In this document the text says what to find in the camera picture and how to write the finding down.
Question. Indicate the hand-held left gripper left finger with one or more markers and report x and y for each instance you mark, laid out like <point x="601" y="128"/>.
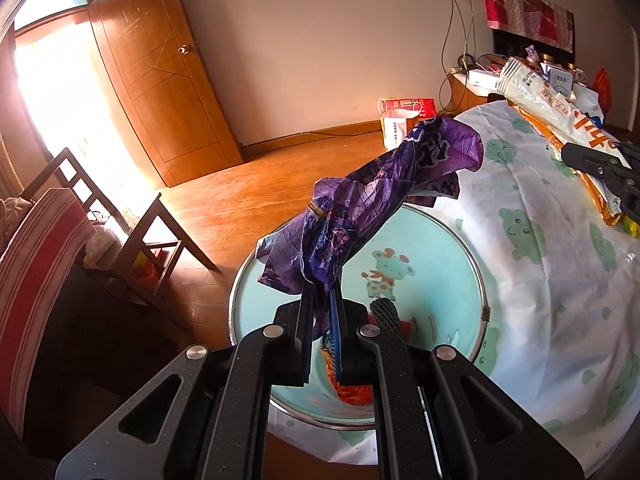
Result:
<point x="305" y="340"/>

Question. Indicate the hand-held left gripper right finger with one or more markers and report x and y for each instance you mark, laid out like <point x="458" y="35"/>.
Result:
<point x="336" y="330"/>

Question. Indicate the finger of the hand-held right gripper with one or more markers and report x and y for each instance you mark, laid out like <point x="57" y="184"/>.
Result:
<point x="590" y="156"/>

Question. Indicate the black foam fruit net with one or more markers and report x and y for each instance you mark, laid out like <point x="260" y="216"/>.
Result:
<point x="385" y="312"/>

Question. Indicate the white orange printed plastic bag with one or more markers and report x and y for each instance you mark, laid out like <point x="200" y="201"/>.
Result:
<point x="550" y="105"/>

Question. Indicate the red foil wrapper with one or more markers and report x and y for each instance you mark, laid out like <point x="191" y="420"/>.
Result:
<point x="357" y="395"/>

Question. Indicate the red foam fruit net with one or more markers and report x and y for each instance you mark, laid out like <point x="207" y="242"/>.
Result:
<point x="406" y="327"/>

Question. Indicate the green cartoon print waste bin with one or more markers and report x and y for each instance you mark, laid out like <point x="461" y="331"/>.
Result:
<point x="440" y="260"/>

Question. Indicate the purple plastic bag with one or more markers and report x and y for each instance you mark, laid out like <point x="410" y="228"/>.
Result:
<point x="380" y="185"/>

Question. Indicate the red plastic bag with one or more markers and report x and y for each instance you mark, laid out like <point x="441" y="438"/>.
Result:
<point x="602" y="87"/>

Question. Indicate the white milk carton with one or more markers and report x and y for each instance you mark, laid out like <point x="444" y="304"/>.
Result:
<point x="560" y="80"/>

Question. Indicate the white flat box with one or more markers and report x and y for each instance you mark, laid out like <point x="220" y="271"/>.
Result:
<point x="485" y="78"/>

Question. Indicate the white tablecloth with green figures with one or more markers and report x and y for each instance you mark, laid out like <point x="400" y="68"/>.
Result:
<point x="540" y="285"/>

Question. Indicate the black television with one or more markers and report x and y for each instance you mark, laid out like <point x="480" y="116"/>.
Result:
<point x="505" y="42"/>

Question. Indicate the wooden television cabinet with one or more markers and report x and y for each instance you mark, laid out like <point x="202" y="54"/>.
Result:
<point x="460" y="95"/>

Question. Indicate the red pink television cover cloth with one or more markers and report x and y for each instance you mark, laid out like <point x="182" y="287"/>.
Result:
<point x="530" y="15"/>

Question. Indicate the red gift box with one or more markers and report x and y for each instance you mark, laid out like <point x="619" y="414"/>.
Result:
<point x="420" y="106"/>

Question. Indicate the dark wooden chair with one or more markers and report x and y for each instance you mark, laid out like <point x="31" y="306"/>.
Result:
<point x="150" y="230"/>

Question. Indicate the white paper shopping bag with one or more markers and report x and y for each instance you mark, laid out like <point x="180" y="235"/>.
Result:
<point x="395" y="130"/>

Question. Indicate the red white striped cloth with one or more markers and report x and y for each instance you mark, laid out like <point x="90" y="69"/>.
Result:
<point x="40" y="270"/>

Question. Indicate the wooden door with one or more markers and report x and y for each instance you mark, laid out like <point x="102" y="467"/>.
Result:
<point x="165" y="85"/>

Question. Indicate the beige quilted cloth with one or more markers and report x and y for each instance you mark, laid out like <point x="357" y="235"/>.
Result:
<point x="15" y="210"/>

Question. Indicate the frosted transom window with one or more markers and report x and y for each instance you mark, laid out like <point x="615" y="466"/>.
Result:
<point x="55" y="2"/>

